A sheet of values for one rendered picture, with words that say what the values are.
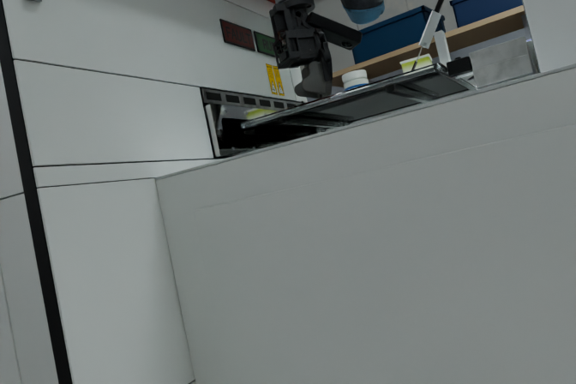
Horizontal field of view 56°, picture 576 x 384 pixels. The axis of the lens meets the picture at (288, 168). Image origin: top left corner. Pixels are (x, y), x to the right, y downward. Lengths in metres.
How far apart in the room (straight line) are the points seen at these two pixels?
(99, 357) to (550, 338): 0.51
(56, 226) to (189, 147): 0.30
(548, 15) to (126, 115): 0.56
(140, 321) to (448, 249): 0.41
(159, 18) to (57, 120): 0.30
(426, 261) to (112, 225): 0.40
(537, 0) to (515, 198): 0.23
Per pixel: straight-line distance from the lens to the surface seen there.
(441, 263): 0.65
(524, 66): 0.87
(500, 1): 3.22
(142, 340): 0.78
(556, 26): 0.70
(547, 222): 0.63
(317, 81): 1.04
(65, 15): 0.81
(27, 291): 0.73
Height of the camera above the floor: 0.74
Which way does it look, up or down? 4 degrees up
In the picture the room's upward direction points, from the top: 12 degrees counter-clockwise
